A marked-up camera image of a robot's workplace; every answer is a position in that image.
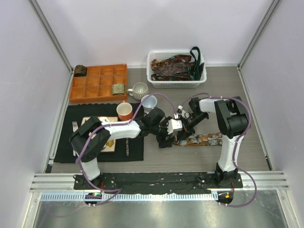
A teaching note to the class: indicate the dark paisley tie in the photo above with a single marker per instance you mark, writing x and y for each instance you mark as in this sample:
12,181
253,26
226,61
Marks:
171,71

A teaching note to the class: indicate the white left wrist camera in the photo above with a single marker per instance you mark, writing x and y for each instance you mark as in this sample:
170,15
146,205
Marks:
174,124

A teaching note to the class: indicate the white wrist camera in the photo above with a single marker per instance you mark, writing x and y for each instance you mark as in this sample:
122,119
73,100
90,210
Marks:
174,124
181,112

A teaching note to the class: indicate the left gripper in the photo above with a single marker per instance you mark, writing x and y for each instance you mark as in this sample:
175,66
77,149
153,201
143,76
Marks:
162,142

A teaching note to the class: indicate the dark green tie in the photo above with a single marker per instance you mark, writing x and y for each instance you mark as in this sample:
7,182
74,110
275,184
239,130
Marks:
197,69

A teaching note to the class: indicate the white plastic basket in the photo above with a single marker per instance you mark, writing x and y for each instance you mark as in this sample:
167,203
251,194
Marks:
162,55

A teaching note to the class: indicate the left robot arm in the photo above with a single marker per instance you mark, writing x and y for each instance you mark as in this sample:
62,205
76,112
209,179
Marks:
92,136

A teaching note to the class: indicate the orange ceramic mug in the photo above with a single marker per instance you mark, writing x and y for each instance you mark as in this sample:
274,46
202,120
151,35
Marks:
124,111

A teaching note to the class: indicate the white slotted cable duct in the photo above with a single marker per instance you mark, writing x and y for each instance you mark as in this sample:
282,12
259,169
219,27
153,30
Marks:
88,197

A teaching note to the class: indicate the patterned handle knife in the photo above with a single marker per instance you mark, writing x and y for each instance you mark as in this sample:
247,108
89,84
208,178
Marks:
127,146

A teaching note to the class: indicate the frosted blue footed cup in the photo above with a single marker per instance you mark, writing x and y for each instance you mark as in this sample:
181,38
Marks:
149,102

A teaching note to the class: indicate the multicolour patterned tie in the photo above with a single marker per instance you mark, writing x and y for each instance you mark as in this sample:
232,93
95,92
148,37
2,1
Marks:
155,64

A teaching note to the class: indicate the green floral rolled tie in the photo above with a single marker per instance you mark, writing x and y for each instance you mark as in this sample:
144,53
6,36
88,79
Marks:
118,89

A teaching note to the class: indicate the aluminium frame rail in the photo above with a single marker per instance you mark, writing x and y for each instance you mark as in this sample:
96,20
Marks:
47,182

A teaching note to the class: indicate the orange grey floral tie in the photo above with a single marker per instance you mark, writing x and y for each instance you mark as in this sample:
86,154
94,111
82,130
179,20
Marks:
213,139

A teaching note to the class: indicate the dark rolled tie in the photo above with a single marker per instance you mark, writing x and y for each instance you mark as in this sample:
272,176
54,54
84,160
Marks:
80,70

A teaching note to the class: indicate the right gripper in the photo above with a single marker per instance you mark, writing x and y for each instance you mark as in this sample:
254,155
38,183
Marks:
186,131

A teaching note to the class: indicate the dark red patterned tie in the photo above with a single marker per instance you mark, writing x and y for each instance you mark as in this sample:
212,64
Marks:
182,58

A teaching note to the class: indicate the silver fork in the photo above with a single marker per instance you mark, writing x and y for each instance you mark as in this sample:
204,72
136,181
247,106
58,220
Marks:
75,128

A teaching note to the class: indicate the black scalloped placemat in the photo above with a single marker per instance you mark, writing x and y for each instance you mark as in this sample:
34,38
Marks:
76,113

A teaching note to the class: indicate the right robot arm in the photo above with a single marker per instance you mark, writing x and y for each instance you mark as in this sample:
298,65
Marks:
233,119

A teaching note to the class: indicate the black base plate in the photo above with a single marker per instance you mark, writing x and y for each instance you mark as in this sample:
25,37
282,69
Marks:
160,183

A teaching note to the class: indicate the orange wooden divided tray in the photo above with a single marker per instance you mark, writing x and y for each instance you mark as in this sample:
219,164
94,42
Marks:
96,86

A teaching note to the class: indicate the grey ribbed ceramic mug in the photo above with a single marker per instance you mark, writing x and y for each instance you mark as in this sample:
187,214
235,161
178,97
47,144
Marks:
138,91

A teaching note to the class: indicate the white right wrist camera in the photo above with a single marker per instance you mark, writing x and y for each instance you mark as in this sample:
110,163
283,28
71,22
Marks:
181,112

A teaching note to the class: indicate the square floral ceramic plate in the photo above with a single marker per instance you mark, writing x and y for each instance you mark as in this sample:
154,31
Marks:
109,147

